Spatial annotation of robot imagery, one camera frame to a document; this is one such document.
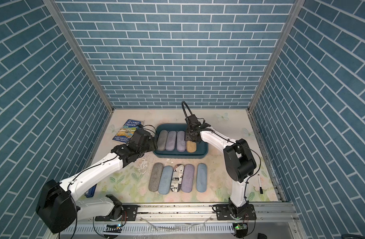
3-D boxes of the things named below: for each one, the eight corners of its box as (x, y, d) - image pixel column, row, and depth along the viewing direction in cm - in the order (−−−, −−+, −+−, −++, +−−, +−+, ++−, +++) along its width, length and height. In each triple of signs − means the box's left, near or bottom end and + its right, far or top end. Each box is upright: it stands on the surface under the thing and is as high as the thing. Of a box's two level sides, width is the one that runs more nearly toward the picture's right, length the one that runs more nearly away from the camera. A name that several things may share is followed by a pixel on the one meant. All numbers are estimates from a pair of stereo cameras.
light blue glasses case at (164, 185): (157, 193, 82) (156, 192, 79) (164, 167, 92) (163, 164, 89) (168, 195, 81) (167, 193, 79) (173, 168, 91) (173, 166, 88)
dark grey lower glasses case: (147, 191, 83) (146, 189, 80) (155, 164, 93) (154, 161, 90) (157, 192, 82) (156, 190, 79) (163, 165, 93) (163, 162, 90)
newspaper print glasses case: (169, 191, 82) (169, 189, 80) (175, 165, 92) (174, 163, 89) (180, 193, 82) (180, 191, 79) (184, 167, 91) (184, 164, 89)
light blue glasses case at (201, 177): (196, 192, 82) (197, 191, 80) (196, 165, 92) (196, 163, 90) (208, 192, 82) (208, 191, 80) (206, 165, 92) (206, 163, 90)
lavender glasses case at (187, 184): (180, 191, 82) (180, 190, 80) (185, 165, 92) (185, 163, 90) (191, 193, 82) (192, 191, 79) (195, 166, 92) (195, 164, 89)
